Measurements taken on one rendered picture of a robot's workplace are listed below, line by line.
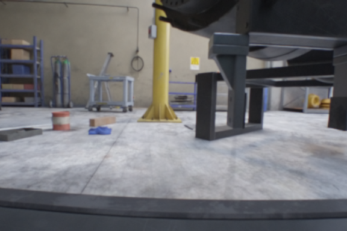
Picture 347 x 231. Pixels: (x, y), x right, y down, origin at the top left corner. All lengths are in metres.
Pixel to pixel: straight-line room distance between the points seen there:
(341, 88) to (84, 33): 6.98
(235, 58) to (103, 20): 6.92
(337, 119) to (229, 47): 0.16
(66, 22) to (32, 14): 1.10
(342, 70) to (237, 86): 0.14
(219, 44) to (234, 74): 0.04
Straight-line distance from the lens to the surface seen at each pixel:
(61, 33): 7.32
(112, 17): 7.07
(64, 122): 2.32
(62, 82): 6.54
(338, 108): 0.29
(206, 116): 1.71
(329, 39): 0.26
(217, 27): 0.59
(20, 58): 7.22
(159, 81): 3.02
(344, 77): 0.29
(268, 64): 7.96
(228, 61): 0.22
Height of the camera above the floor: 0.39
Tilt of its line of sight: 5 degrees down
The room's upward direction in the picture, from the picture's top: 2 degrees clockwise
